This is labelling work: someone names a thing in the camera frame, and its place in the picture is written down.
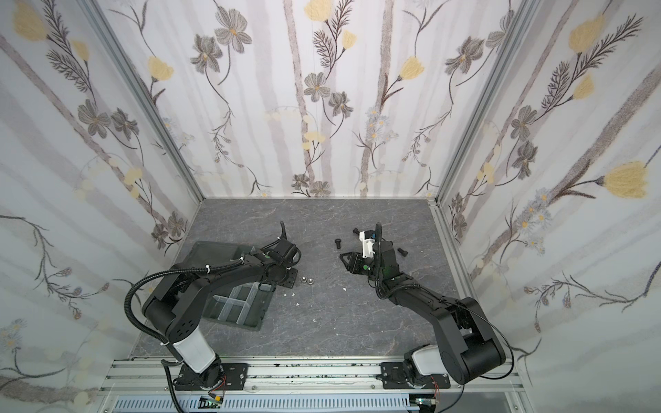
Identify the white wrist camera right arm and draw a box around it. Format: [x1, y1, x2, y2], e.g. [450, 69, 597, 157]
[359, 230, 376, 258]

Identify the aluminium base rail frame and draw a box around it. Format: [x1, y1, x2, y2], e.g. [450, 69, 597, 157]
[93, 324, 532, 412]

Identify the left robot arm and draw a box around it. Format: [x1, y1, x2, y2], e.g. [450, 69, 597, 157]
[123, 239, 302, 391]

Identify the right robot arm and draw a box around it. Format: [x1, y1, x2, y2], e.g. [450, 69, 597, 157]
[339, 241, 506, 385]

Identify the green compartment organizer box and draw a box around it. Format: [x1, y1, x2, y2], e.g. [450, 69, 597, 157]
[179, 241, 275, 331]

